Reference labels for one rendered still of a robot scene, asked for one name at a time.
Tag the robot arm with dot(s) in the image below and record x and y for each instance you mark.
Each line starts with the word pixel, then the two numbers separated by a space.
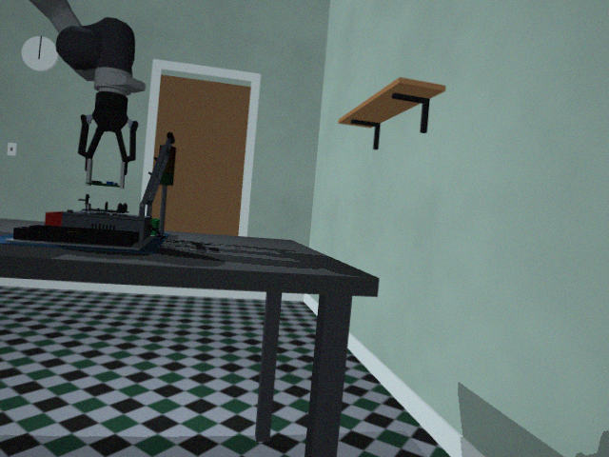
pixel 108 45

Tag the red bin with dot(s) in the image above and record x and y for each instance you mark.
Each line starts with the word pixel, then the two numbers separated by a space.
pixel 53 219

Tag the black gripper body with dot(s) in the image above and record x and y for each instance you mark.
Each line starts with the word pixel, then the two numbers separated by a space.
pixel 110 104

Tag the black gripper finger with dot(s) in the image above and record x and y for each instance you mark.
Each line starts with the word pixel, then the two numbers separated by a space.
pixel 86 119
pixel 133 125

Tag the green circuit board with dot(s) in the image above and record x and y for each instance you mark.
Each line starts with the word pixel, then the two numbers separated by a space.
pixel 99 183

